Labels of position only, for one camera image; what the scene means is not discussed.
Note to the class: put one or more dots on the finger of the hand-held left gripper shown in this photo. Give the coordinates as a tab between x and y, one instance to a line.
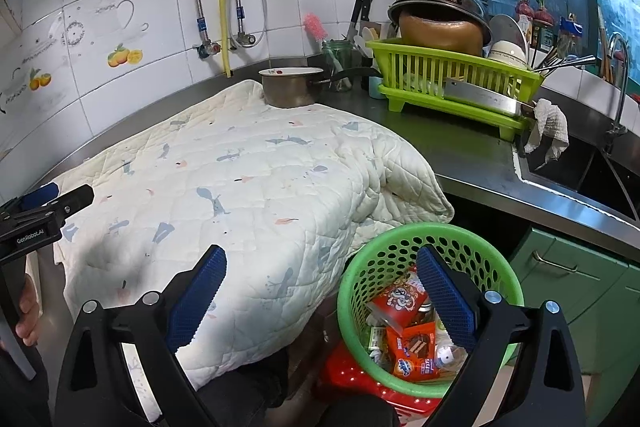
37	196
70	202

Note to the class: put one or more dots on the white dish cloth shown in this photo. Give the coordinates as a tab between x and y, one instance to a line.
550	122

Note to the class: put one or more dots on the green cabinet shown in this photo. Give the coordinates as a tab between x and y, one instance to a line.
575	287

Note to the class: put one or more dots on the steel sink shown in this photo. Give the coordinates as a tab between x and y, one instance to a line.
600	177

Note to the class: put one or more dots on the white spatula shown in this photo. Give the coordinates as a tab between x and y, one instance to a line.
362	43

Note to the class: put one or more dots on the metal cutlery bundle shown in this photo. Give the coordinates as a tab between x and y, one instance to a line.
565	63

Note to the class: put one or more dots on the steel cleaver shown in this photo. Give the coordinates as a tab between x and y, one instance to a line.
480	97

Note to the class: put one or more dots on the metal saucepan with lid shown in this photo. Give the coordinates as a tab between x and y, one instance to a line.
287	92

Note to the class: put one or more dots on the brown clay pot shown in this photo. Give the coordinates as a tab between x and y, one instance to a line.
440	32

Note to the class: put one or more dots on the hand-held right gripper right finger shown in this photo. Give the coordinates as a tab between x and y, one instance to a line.
447	302

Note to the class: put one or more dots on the person's left hand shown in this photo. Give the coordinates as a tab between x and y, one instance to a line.
28	302

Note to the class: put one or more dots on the red plastic basket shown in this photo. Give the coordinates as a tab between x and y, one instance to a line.
350	377

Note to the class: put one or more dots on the metal faucet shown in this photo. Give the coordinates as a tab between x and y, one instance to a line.
614	129

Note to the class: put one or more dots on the white bowl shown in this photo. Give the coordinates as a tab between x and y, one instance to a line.
507	56

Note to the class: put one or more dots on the green plastic dish rack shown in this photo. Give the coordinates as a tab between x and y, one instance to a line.
425	67

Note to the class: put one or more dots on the white plate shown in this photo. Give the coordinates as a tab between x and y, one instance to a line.
505	29

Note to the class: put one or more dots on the green plastic basket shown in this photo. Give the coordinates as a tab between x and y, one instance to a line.
380	247

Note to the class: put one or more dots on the white quilted printed blanket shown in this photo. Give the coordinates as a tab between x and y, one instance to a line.
250	182

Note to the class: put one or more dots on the blue cup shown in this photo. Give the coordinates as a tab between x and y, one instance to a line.
375	88

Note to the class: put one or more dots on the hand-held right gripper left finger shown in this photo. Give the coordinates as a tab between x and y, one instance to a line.
197	302

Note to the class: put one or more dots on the green glass jar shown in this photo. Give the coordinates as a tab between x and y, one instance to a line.
340	57

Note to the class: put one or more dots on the pink bottle brush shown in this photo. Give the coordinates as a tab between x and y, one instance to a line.
315	27

